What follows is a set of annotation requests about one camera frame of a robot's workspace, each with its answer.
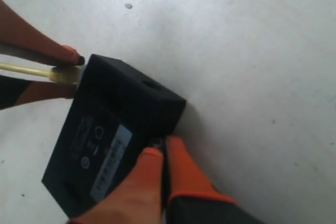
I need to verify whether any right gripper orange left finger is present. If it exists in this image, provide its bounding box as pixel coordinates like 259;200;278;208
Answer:
69;147;163;223

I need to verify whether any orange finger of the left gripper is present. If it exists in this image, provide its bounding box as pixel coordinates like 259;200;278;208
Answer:
1;1;85;66
1;76;77;110

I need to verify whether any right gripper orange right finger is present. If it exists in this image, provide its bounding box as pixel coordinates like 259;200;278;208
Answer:
165;134;266;224

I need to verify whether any yellow ethernet cable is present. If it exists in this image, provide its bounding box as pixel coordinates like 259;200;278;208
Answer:
0;62;82;85

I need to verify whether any small black box device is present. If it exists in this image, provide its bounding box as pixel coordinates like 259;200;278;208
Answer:
42;55;186;218

